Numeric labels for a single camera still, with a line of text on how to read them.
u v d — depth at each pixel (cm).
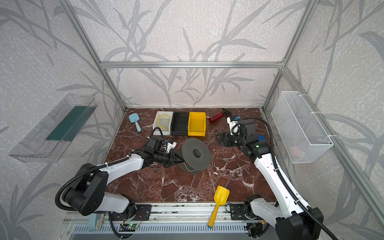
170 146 82
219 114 112
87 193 43
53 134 65
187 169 81
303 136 61
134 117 115
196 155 84
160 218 72
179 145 83
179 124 112
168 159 76
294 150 73
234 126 65
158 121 105
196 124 103
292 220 36
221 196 79
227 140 65
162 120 109
